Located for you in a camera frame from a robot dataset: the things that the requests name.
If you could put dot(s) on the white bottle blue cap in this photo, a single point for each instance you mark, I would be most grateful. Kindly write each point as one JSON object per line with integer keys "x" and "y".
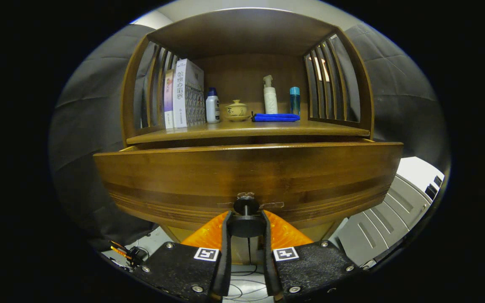
{"x": 212, "y": 109}

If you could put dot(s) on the white pump bottle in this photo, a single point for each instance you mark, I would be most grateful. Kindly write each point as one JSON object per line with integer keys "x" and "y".
{"x": 270, "y": 101}

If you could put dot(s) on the blue glass bottle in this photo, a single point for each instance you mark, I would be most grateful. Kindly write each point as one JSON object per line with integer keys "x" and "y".
{"x": 295, "y": 103}

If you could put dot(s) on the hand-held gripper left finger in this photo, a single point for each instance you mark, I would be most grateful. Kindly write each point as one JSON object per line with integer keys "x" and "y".
{"x": 225, "y": 261}

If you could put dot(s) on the thin purple pink book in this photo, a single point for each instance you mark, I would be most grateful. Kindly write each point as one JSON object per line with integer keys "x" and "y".
{"x": 168, "y": 101}

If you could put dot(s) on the black drawer knob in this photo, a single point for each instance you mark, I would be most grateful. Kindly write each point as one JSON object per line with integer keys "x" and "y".
{"x": 246, "y": 226}

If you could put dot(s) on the wooden drawer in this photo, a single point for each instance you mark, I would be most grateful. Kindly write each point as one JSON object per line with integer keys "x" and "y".
{"x": 225, "y": 176}

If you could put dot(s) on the brown wooden cabinet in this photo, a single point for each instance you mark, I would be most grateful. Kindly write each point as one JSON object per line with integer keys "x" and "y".
{"x": 242, "y": 38}

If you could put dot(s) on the thick white book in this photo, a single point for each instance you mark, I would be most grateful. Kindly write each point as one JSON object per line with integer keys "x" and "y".
{"x": 181, "y": 97}

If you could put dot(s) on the yellow lidded tea cup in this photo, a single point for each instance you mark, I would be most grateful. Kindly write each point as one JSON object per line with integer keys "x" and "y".
{"x": 237, "y": 110}

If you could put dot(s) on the orange black tool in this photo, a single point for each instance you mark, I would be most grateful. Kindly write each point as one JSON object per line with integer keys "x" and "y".
{"x": 133, "y": 254}

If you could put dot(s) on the wooden countertop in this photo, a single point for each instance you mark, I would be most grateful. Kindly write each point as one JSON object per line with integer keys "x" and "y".
{"x": 267, "y": 128}

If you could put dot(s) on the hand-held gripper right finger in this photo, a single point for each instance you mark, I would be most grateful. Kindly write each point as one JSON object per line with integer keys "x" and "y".
{"x": 267, "y": 261}

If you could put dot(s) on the folded blue cloth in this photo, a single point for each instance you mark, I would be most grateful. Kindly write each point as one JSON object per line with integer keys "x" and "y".
{"x": 276, "y": 118}

